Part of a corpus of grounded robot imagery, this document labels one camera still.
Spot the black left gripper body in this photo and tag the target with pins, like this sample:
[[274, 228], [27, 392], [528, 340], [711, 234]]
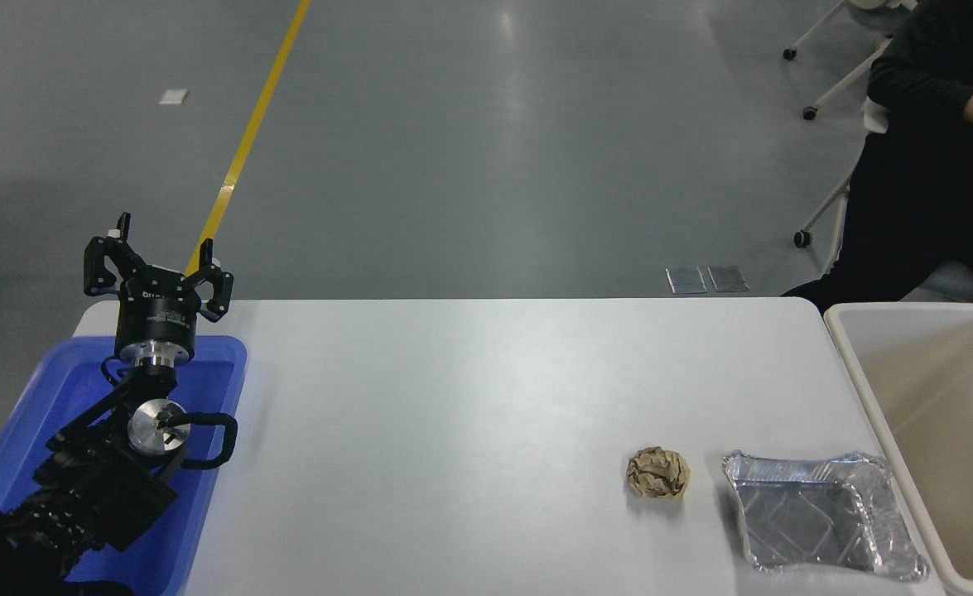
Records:
[[157, 319]]

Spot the blue plastic tray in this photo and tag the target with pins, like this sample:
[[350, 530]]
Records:
[[64, 389]]

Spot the white paper scrap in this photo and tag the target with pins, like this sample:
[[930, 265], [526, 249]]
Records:
[[173, 97]]

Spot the grey metal floor plate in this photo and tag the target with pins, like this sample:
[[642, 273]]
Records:
[[728, 278], [686, 280]]

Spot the crumpled tan paper ball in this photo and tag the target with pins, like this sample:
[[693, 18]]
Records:
[[658, 473]]

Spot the silver foil tray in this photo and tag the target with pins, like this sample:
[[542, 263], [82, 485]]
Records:
[[809, 517]]

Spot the white office chair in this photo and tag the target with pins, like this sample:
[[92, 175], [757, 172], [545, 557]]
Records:
[[850, 76]]

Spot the person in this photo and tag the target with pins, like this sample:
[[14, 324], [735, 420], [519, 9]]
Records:
[[925, 190]]

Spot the large pale plastic bin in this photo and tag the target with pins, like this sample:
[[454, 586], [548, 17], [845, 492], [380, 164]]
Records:
[[941, 397]]

